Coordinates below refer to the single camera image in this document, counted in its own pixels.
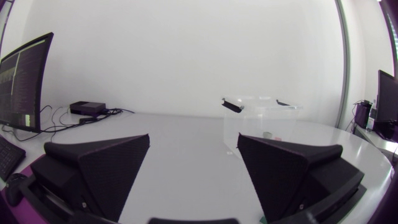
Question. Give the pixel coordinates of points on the black keyboard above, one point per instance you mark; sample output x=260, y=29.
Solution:
x=8, y=158

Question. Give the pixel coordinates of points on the black computer mouse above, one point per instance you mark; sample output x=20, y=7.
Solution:
x=14, y=188

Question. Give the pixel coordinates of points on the green toy brick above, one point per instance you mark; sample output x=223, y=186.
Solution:
x=267, y=135

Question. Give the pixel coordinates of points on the red toy brick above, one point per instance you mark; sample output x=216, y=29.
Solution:
x=277, y=138

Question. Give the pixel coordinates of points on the clear plastic container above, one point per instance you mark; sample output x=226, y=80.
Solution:
x=259, y=123

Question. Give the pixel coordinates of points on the black power brick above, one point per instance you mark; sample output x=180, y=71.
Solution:
x=87, y=107

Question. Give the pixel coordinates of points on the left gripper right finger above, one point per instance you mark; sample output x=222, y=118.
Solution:
x=280, y=177

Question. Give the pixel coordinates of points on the dark mat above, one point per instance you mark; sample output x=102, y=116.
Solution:
x=23, y=205

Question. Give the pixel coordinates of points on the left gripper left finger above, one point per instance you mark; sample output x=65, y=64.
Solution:
x=102, y=174

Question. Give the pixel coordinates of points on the dark screen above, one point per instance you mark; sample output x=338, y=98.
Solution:
x=21, y=83
x=387, y=99

